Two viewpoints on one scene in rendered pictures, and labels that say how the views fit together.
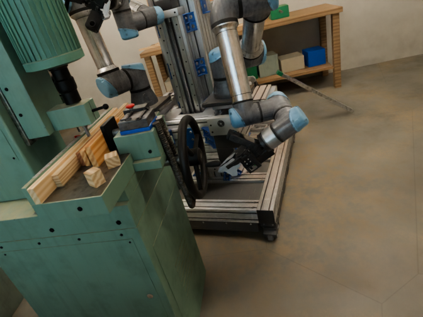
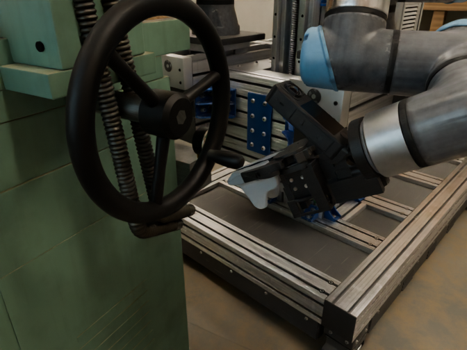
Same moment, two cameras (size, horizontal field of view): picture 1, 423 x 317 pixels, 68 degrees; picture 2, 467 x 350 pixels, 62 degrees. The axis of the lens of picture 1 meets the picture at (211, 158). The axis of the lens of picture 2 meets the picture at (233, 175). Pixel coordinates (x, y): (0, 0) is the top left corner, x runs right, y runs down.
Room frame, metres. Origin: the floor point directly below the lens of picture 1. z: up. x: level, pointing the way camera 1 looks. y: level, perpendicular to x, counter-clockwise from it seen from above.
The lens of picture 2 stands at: (0.53, -0.18, 0.96)
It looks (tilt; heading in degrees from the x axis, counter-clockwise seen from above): 26 degrees down; 18
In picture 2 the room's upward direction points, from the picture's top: straight up
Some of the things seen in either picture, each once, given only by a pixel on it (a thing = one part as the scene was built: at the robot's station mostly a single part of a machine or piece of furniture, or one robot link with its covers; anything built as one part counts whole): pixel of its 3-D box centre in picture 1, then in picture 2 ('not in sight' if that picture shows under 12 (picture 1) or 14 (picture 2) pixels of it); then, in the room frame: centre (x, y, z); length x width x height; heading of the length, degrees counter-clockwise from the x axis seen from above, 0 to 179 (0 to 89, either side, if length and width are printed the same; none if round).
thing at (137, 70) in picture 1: (134, 75); not in sight; (1.73, 0.29, 0.98); 0.13 x 0.12 x 0.14; 128
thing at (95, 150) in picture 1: (106, 140); not in sight; (0.99, 0.32, 0.94); 0.23 x 0.02 x 0.07; 167
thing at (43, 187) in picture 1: (85, 144); not in sight; (1.03, 0.41, 0.92); 0.60 x 0.02 x 0.05; 167
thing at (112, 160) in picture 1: (112, 160); not in sight; (0.86, 0.29, 0.92); 0.04 x 0.04 x 0.03; 12
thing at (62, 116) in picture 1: (74, 116); not in sight; (1.04, 0.41, 1.03); 0.14 x 0.07 x 0.09; 77
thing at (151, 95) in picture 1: (142, 95); (215, 16); (1.74, 0.28, 0.87); 0.15 x 0.15 x 0.10
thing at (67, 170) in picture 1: (100, 135); not in sight; (1.10, 0.37, 0.92); 0.60 x 0.02 x 0.04; 167
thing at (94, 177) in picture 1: (94, 177); not in sight; (0.76, 0.32, 0.92); 0.04 x 0.03 x 0.04; 44
